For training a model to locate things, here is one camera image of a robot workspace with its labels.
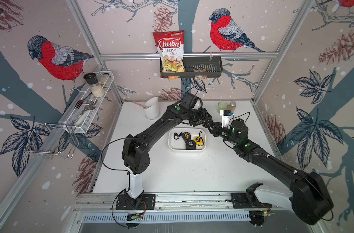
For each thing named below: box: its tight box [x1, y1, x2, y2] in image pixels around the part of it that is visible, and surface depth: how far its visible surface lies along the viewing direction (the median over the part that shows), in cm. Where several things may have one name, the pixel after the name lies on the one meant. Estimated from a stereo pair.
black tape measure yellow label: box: [173, 131, 192, 141], surface depth 99 cm
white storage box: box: [167, 127, 208, 153], surface depth 96 cm
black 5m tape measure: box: [185, 139, 197, 150], surface depth 93 cm
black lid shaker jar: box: [83, 72, 105, 98], surface depth 77 cm
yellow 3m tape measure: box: [193, 135, 204, 146], surface depth 97 cm
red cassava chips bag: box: [152, 30, 186, 81], surface depth 85 cm
